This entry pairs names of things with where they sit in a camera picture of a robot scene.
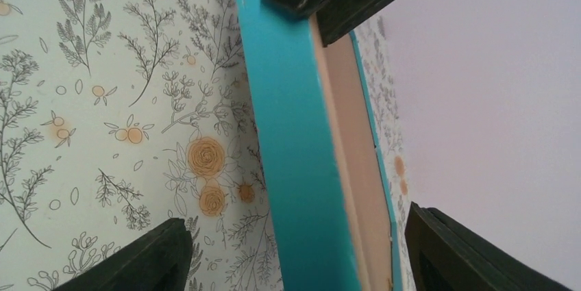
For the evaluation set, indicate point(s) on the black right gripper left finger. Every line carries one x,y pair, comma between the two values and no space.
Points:
158,260

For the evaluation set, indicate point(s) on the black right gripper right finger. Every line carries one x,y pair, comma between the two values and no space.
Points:
445,255

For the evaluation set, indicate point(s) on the wooden picture frame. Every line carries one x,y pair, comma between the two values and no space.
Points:
327,186

